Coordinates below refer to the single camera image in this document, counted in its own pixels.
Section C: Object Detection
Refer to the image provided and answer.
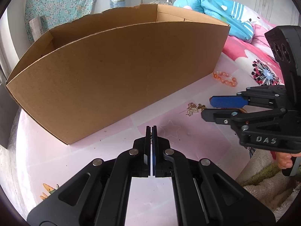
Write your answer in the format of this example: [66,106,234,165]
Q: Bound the pink floral blanket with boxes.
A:
[222,20,287,86]

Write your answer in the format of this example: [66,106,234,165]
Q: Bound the person's right hand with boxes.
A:
[274,151,301,170]

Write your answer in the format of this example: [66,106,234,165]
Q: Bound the brown cardboard box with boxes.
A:
[5,3,231,146]

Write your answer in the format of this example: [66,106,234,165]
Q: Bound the teal floral hanging cloth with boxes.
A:
[25,0,104,42]

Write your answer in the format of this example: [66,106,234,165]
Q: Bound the gold ladder pendant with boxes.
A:
[186,103,199,116]

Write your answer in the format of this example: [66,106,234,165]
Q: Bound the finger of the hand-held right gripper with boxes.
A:
[201,108,288,134]
[209,85,286,109]

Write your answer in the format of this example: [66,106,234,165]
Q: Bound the green white fluffy towel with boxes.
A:
[242,146,301,222]

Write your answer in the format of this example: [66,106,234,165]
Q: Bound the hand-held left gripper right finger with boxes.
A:
[152,125,275,226]

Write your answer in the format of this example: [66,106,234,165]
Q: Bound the patterned lace cloth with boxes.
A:
[149,0,174,6]

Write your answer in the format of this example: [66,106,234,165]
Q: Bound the grey cabinet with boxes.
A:
[0,82,18,150]

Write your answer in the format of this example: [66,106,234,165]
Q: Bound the orange pink bead bracelet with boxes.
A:
[213,71,238,87]

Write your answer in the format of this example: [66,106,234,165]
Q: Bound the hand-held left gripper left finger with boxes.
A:
[27,125,152,226]

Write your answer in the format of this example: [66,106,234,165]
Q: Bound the blue cartoon quilt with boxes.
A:
[173,0,266,43]

